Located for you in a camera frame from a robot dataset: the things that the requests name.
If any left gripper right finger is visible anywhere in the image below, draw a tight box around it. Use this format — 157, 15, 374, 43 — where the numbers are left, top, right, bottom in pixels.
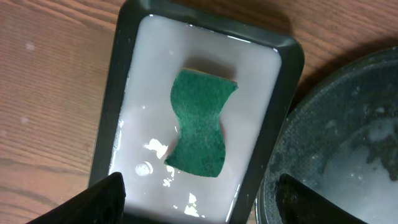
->
275, 174, 366, 224

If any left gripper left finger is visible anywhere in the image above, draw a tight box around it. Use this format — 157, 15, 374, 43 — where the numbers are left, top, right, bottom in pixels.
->
27, 172, 126, 224

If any green yellow sponge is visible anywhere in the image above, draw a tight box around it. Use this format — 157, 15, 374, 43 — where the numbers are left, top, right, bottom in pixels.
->
165, 69, 238, 177

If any round black tray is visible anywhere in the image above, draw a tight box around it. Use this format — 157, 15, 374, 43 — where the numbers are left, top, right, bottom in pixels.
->
255, 47, 397, 223

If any rectangular black tray pink mat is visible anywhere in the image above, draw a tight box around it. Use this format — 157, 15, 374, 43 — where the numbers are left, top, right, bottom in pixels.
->
89, 0, 304, 223

